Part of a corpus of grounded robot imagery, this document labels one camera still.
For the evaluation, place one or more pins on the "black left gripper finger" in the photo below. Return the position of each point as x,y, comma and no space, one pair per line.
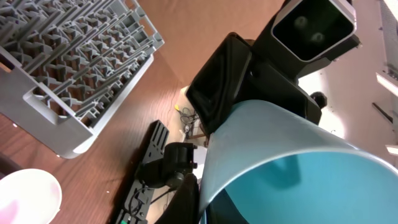
214,89

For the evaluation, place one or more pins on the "light blue cup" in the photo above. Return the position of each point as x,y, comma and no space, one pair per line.
265,164

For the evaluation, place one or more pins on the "pink cup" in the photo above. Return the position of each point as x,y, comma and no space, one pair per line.
30,196

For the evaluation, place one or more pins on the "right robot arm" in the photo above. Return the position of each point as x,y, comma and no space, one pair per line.
175,170

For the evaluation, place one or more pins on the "grey plastic dishwasher rack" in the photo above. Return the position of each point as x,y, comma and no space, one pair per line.
67,66

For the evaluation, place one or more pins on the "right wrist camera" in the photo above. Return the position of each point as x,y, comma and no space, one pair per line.
309,28

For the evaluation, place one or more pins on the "black mounting rail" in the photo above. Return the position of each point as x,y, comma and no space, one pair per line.
135,195

